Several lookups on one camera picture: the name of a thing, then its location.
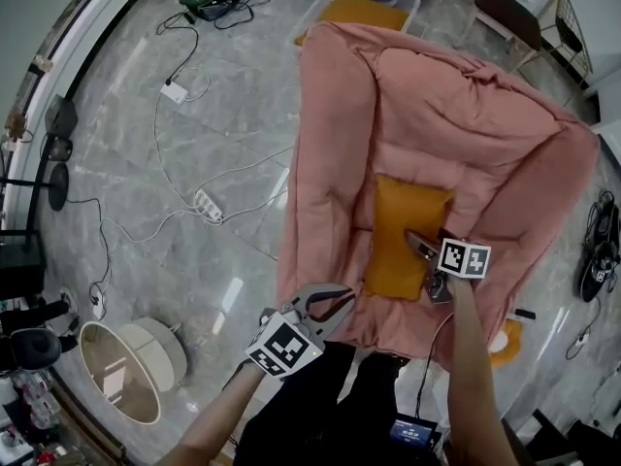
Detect white flat power adapter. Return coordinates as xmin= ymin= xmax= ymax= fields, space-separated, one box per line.
xmin=158 ymin=80 xmax=190 ymax=106

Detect black standing fan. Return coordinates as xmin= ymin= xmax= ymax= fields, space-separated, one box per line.
xmin=0 ymin=161 xmax=72 ymax=213

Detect yellow flower cushion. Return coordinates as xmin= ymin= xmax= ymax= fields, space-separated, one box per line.
xmin=486 ymin=316 xmax=525 ymax=370

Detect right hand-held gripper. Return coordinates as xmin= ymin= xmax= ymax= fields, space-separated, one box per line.
xmin=404 ymin=229 xmax=493 ymax=306

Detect black plug cable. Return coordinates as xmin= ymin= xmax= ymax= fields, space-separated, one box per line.
xmin=564 ymin=296 xmax=605 ymax=361

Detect black device with cables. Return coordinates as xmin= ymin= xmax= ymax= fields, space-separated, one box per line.
xmin=578 ymin=189 xmax=621 ymax=305

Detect person's right forearm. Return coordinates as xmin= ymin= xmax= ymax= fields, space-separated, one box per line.
xmin=443 ymin=274 xmax=515 ymax=466

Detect white power strip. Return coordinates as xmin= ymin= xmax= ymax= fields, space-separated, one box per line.
xmin=192 ymin=187 xmax=225 ymax=223

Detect long white cable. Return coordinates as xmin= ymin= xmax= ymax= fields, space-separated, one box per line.
xmin=99 ymin=144 xmax=296 ymax=245

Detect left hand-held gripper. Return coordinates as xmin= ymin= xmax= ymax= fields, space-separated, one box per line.
xmin=245 ymin=283 xmax=358 ymax=383

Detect pink lounge chair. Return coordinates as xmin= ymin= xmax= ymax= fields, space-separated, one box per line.
xmin=275 ymin=19 xmax=602 ymax=374

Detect short white cable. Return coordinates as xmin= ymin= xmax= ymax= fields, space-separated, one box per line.
xmin=152 ymin=67 xmax=213 ymax=213

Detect black screen device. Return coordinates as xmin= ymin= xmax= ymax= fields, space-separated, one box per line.
xmin=387 ymin=416 xmax=441 ymax=451

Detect person's left forearm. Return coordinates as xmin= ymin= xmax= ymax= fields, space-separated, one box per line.
xmin=154 ymin=356 xmax=273 ymax=466

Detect black fan cable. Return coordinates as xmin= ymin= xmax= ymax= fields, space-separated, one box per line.
xmin=65 ymin=195 xmax=114 ymax=306

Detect thin black cable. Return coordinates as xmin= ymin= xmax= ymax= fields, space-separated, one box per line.
xmin=412 ymin=351 xmax=436 ymax=419

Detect dark grey box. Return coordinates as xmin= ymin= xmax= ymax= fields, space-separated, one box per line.
xmin=43 ymin=93 xmax=80 ymax=136

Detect orange rectangular pillow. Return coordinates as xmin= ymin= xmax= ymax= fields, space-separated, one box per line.
xmin=362 ymin=172 xmax=458 ymax=304

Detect black tangled cable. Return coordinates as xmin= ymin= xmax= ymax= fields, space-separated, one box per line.
xmin=154 ymin=0 xmax=273 ymax=87

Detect black low cabinet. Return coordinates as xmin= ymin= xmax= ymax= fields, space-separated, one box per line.
xmin=0 ymin=228 xmax=49 ymax=301

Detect person's black trousers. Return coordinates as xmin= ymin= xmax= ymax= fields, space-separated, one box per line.
xmin=231 ymin=340 xmax=455 ymax=466

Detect brown seat chair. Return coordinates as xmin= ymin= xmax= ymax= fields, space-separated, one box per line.
xmin=473 ymin=0 xmax=564 ymax=75

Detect dark wooden table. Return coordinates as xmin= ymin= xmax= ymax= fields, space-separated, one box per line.
xmin=502 ymin=403 xmax=621 ymax=466

